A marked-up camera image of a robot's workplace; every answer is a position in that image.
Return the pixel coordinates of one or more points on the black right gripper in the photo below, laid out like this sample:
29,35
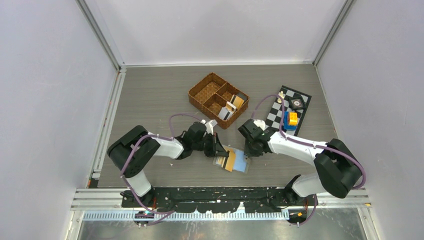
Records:
250,152

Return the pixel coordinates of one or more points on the taupe leather card holder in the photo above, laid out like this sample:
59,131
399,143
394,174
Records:
237,160

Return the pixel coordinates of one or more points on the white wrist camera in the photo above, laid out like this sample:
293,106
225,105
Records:
260,124
209,125

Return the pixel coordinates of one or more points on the black white checkerboard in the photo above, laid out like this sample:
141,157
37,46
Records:
275,114

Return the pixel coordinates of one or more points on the orange blue toy block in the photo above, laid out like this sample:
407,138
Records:
290,121

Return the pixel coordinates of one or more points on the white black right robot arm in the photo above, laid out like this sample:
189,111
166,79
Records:
336,169

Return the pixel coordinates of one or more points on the gold credit card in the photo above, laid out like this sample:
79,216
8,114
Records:
229,162
219,161

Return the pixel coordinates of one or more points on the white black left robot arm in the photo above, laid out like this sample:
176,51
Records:
134,150

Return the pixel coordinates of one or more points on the grey card stack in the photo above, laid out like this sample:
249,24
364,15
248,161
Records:
242,96

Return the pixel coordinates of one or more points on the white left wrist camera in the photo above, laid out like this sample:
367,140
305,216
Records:
209,125

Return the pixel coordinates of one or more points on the cream chess piece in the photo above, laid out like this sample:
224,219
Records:
281,95

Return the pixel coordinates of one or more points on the black square framed object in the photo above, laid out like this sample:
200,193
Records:
296,103

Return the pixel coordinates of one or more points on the striped grey card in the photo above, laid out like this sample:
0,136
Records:
225,113

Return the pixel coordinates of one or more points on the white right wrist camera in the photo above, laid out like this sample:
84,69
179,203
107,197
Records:
260,124

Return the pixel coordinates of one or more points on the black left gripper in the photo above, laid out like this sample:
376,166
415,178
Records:
216,149

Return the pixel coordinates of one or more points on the woven brown compartment basket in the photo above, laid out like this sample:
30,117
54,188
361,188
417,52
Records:
210,95

